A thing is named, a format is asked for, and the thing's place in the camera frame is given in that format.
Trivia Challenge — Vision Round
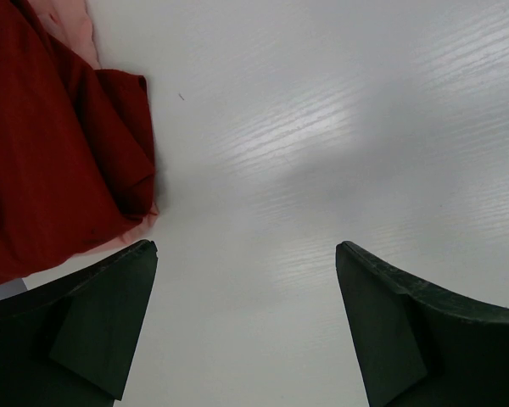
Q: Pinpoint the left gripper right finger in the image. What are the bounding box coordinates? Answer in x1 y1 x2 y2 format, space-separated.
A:
335 241 509 406

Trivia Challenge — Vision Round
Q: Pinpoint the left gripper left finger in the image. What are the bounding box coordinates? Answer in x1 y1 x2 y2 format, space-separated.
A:
0 240 158 406

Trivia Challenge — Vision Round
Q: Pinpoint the red folded t shirt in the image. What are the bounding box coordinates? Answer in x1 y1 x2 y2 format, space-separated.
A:
0 1 156 285

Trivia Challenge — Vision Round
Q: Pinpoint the pink folded t shirt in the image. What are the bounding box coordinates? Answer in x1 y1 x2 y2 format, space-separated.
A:
31 1 159 255

